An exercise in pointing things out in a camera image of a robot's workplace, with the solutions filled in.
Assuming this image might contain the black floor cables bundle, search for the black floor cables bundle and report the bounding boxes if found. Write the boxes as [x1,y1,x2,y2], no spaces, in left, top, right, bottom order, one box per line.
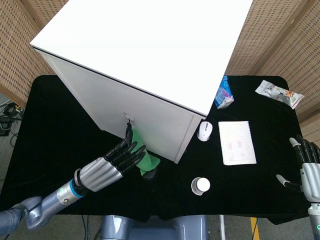
[0,100,25,149]

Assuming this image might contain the green grey microfiber cloth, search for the green grey microfiber cloth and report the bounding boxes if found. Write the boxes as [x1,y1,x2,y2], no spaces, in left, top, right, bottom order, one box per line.
[126,124,161,181]

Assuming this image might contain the white cabinet box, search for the white cabinet box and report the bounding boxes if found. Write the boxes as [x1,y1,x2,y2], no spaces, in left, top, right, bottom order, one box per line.
[29,0,254,165]

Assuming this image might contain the blue tissue pack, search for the blue tissue pack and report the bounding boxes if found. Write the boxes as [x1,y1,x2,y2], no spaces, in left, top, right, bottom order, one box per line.
[213,75,235,110]

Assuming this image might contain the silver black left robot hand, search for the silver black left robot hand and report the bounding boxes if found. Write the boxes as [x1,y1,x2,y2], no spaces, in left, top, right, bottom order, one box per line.
[74,123,148,193]

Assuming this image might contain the woven rattan screen panel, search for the woven rattan screen panel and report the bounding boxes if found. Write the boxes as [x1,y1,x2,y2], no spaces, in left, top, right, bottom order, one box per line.
[0,0,69,109]
[224,0,320,139]

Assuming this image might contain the white computer mouse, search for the white computer mouse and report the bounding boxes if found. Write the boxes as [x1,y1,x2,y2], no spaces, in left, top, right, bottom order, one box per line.
[196,120,214,142]

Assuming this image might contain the grey robot torso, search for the grey robot torso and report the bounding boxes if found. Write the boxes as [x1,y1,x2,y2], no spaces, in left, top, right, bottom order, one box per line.
[99,214,209,240]

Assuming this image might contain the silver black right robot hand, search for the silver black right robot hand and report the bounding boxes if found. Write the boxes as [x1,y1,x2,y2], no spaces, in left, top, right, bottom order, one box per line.
[275,134,320,201]

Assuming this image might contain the white notebook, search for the white notebook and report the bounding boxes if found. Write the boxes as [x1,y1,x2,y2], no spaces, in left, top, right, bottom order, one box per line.
[217,120,258,166]

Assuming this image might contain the black velvet tablecloth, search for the black velvet tablecloth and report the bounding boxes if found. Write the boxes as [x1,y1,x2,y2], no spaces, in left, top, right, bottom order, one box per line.
[0,74,313,225]

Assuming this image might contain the white snack packet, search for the white snack packet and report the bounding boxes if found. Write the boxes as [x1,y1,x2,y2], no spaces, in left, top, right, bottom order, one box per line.
[254,79,305,110]

